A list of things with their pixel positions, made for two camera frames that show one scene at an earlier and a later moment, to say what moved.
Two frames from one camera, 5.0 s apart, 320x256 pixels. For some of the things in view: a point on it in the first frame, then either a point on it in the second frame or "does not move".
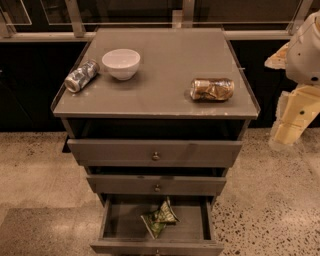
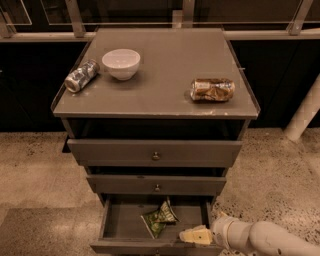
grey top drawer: [154, 153] does not move
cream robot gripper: [304, 61] → [220, 228]
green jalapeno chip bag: [156, 221] does not move
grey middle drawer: [156, 184] does not move
